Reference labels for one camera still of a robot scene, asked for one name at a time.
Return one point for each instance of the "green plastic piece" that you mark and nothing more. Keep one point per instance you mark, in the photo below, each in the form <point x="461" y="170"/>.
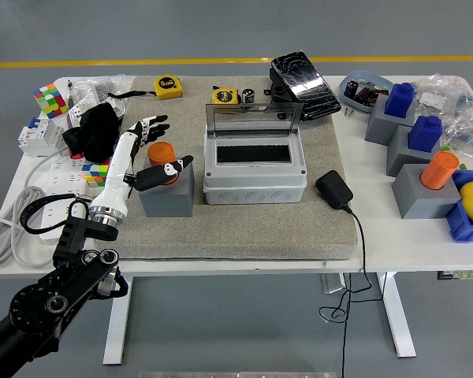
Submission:
<point x="464" y="167"/>

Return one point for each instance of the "brown capacitor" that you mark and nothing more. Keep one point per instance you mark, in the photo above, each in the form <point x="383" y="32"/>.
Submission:
<point x="364" y="96"/>

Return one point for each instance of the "grey holder block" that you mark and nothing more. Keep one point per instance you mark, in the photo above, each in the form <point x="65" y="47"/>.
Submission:
<point x="165" y="202"/>
<point x="421" y="202"/>
<point x="400" y="155"/>
<point x="380" y="126"/>

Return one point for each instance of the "small red object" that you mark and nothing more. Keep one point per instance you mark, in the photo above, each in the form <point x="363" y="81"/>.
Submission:
<point x="77" y="156"/>

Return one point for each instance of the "yellow round tape measure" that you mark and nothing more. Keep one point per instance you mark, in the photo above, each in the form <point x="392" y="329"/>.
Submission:
<point x="225" y="95"/>

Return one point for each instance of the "light blue tray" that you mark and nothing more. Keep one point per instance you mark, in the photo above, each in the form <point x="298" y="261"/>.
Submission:
<point x="352" y="103"/>

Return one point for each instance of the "white socket package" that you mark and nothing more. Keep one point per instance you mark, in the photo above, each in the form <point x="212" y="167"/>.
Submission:
<point x="80" y="108"/>

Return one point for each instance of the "shiny black case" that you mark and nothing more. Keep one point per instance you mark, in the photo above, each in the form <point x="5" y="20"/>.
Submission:
<point x="303" y="84"/>

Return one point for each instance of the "smoky transparent box lid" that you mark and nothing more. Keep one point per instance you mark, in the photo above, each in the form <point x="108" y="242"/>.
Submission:
<point x="252" y="120"/>

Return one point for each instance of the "white power strip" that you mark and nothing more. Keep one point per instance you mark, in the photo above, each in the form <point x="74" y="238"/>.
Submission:
<point x="57" y="179"/>

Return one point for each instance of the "blue plastic block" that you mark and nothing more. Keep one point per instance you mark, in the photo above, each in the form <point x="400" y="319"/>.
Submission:
<point x="423" y="136"/>
<point x="398" y="102"/>

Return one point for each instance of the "grey-brown mat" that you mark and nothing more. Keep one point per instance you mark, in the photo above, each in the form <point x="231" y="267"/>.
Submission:
<point x="236" y="232"/>

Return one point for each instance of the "multicoloured puzzle cube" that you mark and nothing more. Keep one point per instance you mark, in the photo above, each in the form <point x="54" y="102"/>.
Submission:
<point x="96" y="173"/>
<point x="51" y="100"/>

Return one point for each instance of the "blue plastic bin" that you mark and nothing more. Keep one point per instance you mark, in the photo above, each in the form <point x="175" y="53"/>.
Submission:
<point x="463" y="228"/>

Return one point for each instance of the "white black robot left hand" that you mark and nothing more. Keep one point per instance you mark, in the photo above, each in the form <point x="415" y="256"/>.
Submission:
<point x="116" y="173"/>

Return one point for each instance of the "white circuit breaker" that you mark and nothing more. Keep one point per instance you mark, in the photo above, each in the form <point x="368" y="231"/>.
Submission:
<point x="35" y="138"/>

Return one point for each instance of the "clear bag of parts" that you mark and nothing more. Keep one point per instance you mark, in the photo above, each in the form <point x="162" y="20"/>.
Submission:
<point x="469" y="130"/>
<point x="110" y="84"/>
<point x="437" y="98"/>

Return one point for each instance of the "black cloth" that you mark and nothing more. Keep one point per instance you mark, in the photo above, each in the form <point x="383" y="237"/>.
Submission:
<point x="94" y="130"/>

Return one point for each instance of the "silver box under table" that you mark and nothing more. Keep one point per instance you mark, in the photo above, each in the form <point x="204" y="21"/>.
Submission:
<point x="333" y="283"/>

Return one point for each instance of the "black power adapter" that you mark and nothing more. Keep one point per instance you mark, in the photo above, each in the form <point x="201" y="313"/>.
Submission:
<point x="333" y="189"/>

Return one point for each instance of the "white table leg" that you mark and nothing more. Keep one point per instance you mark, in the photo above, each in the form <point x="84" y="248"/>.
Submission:
<point x="116" y="323"/>
<point x="398" y="323"/>

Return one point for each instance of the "small black cylindrical capacitor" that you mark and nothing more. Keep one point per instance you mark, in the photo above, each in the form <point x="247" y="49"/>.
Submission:
<point x="247" y="96"/>

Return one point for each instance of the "grey plastic junction box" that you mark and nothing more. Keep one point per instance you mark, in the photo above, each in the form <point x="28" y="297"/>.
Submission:
<point x="256" y="185"/>

